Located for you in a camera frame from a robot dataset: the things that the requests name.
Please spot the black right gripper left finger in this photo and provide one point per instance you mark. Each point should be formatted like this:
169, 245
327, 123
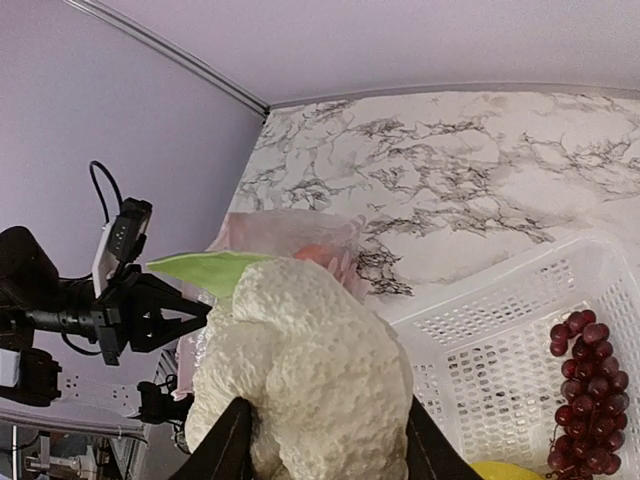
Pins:
224, 453

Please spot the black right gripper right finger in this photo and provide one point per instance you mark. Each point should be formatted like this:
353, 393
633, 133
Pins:
430, 456

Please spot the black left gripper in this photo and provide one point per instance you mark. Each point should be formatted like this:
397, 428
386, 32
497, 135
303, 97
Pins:
141, 310

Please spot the white toy cauliflower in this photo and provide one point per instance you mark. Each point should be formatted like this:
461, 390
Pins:
329, 382

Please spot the orange toy pumpkin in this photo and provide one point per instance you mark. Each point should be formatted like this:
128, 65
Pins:
327, 256

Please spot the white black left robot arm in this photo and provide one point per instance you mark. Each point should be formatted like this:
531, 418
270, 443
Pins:
35, 298

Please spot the white plastic mesh basket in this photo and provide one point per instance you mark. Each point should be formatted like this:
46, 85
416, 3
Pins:
480, 351

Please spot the dark red toy grapes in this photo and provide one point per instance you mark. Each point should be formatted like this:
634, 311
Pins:
592, 420

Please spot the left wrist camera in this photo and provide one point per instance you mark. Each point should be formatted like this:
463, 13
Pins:
121, 243

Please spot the left aluminium frame post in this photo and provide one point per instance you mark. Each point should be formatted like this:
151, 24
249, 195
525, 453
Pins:
172, 52

